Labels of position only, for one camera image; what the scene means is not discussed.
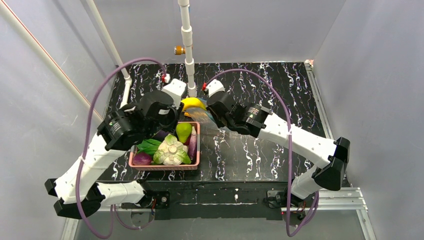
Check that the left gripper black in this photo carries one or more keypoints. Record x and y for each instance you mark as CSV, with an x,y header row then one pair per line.
x,y
177,110

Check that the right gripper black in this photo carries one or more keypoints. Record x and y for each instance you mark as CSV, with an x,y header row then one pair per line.
x,y
212,108

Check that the clear zip top bag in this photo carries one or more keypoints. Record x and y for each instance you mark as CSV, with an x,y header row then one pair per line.
x,y
206,120

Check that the yellow banana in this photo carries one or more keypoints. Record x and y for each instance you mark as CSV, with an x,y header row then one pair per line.
x,y
192,102

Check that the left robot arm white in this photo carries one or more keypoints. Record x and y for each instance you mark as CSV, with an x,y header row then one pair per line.
x,y
78,191

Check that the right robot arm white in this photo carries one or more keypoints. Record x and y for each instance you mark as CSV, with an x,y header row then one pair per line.
x,y
329,157

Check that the dark round eggplant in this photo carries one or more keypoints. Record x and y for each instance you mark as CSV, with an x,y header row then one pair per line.
x,y
160,136

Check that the green pear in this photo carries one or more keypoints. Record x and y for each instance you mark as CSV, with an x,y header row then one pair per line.
x,y
183,131

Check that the green leafy vegetable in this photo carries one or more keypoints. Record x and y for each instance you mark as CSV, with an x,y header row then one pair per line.
x,y
148,146

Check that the white green cabbage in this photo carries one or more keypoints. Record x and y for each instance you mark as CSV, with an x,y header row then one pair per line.
x,y
171,152

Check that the long purple eggplant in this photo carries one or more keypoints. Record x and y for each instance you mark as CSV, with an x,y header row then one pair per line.
x,y
192,144

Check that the purple onion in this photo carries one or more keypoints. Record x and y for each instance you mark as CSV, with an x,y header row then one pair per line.
x,y
142,159

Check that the pink plastic basket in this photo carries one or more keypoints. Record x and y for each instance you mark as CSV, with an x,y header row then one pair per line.
x,y
159,167

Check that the brass pipe fitting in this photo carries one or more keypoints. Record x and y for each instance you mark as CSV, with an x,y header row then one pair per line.
x,y
179,50

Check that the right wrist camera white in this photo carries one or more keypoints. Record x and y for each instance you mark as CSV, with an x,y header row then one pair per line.
x,y
213,87

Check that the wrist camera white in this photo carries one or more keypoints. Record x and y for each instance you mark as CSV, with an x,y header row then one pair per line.
x,y
176,89
213,87

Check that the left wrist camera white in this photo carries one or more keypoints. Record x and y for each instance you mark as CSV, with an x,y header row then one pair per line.
x,y
176,89

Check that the white PVC pipe frame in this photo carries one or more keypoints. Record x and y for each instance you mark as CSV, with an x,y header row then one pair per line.
x,y
31,90

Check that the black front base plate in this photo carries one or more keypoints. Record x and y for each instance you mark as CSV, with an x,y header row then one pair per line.
x,y
213,199

